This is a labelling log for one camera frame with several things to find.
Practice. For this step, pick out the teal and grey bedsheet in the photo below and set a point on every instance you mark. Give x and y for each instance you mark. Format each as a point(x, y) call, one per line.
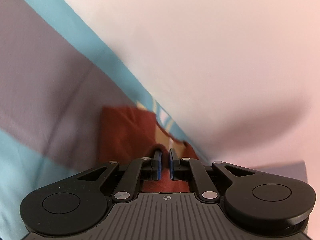
point(55, 77)

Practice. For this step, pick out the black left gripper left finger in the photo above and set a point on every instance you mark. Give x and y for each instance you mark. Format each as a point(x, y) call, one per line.
point(74, 205)

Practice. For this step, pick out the dark red knit sweater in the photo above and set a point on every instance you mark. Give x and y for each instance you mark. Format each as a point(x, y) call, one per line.
point(127, 133)

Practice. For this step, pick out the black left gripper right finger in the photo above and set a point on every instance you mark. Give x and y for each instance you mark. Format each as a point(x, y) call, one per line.
point(258, 202)

